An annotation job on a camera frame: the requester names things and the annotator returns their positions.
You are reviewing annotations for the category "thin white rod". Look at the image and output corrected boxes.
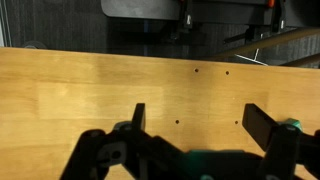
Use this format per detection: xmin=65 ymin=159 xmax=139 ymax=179
xmin=234 ymin=48 xmax=270 ymax=67

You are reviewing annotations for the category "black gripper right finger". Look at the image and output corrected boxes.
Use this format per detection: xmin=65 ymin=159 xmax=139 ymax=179
xmin=241 ymin=103 xmax=320 ymax=180

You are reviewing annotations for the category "long tan wooden bar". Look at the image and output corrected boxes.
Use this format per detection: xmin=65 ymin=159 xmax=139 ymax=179
xmin=206 ymin=27 xmax=320 ymax=62

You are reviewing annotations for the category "black optical breadboard table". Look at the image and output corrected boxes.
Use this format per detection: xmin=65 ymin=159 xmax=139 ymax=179
xmin=100 ymin=0 xmax=320 ymax=28

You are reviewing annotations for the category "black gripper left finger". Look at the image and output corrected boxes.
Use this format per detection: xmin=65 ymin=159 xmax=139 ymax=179
xmin=59 ymin=103 xmax=188 ymax=180

